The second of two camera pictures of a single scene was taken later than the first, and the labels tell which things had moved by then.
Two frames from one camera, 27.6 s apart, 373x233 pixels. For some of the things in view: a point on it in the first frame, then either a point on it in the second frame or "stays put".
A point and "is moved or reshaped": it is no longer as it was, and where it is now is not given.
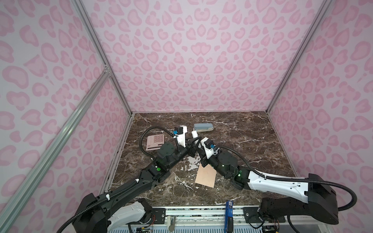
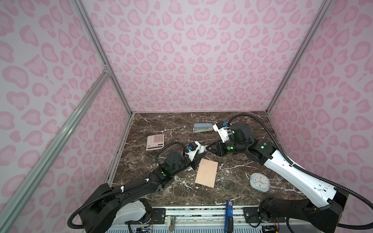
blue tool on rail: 228,223 stays put
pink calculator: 155,141 stays put
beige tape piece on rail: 171,227 stays put
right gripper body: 204,161 to 228,147
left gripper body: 190,149 to 194,163
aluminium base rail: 211,219 stays put
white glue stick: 194,134 is moved or reshaped
